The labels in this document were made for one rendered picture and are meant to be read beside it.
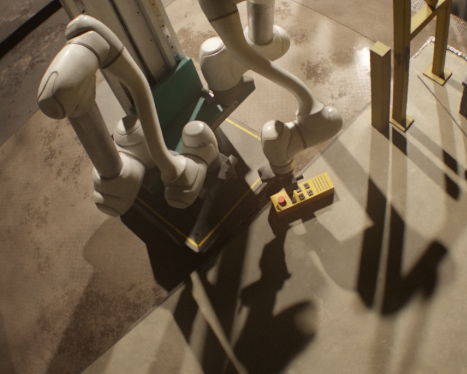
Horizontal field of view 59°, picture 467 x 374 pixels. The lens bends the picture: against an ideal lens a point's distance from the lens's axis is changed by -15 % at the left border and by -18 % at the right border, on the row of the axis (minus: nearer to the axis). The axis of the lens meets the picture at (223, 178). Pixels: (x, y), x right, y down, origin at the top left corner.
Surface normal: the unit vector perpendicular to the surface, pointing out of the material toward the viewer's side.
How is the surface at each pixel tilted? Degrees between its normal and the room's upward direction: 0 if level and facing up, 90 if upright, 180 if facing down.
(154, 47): 90
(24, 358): 0
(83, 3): 90
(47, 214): 0
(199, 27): 0
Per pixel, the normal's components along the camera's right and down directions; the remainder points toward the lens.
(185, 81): 0.72, 0.48
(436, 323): -0.24, -0.51
